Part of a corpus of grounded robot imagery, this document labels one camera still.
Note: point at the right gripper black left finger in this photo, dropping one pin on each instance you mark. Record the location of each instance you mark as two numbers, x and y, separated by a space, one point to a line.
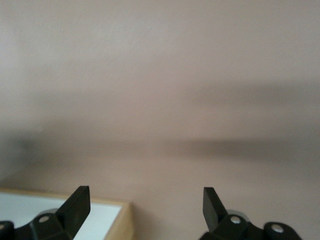
72 215

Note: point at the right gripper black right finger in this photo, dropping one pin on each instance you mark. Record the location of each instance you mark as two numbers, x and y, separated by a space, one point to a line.
215 217

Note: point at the wooden drawer with white front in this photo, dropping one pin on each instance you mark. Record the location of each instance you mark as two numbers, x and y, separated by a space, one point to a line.
105 217

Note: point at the light wooden drawer cabinet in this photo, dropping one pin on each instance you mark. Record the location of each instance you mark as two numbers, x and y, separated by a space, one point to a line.
127 225

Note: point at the brown table cover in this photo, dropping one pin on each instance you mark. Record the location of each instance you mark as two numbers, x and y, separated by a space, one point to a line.
175 87

